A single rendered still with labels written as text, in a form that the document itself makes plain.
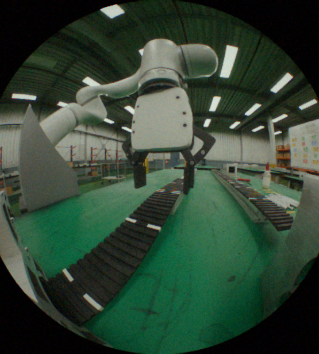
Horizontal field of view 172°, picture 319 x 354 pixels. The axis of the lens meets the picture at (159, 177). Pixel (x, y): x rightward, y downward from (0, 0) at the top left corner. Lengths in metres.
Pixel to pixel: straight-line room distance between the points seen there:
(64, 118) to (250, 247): 0.58
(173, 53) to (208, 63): 0.06
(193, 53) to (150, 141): 0.18
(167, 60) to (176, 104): 0.09
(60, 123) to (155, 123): 0.38
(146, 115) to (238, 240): 0.22
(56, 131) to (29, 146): 0.17
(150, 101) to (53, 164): 0.28
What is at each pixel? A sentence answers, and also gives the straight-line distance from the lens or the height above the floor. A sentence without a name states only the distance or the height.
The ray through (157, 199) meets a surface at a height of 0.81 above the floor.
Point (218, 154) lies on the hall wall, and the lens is 11.35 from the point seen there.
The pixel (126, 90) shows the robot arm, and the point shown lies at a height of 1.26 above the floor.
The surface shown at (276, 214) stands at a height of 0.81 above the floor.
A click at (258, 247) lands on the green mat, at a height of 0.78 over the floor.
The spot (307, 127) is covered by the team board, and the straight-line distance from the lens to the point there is 3.27.
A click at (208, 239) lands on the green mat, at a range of 0.15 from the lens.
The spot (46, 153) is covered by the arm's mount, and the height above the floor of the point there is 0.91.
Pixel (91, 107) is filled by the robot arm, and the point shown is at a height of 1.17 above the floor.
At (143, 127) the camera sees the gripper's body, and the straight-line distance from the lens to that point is 0.17.
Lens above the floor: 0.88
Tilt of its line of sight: 9 degrees down
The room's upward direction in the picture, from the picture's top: straight up
